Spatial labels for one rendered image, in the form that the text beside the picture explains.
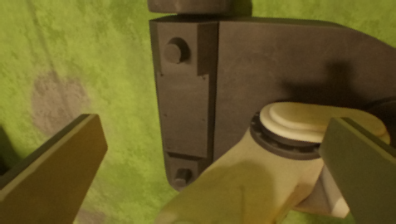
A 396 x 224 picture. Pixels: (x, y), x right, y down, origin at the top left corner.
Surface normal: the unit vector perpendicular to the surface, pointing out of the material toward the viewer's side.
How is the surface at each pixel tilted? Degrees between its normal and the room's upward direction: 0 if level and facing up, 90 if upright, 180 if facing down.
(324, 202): 90
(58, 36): 0
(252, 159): 90
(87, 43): 0
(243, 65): 0
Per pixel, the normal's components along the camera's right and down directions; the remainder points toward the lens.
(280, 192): 0.00, -0.86
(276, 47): -0.22, 0.49
